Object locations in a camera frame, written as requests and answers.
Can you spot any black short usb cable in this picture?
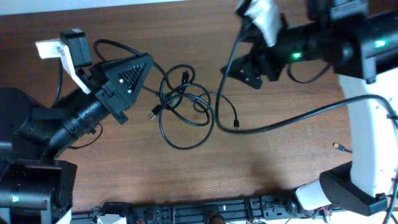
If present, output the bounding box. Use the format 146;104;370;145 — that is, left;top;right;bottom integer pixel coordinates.
192;91;241;128

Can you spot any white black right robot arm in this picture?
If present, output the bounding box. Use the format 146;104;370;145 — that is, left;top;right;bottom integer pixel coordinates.
221;1;397;218

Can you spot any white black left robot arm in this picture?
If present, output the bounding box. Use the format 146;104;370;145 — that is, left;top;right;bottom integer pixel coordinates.
1;54;154;223

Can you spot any black camera cable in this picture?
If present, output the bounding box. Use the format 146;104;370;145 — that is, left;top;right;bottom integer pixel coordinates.
51;39;170;150
215;24;398;135

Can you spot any black left camera cable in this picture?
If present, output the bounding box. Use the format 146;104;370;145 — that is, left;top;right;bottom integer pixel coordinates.
51;39;170;150

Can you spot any black aluminium mounting rail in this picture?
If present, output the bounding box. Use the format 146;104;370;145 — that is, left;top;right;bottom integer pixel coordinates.
71;194;343;224

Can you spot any black right camera cable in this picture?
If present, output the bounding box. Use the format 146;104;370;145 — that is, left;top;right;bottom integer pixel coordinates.
215;24;398;135

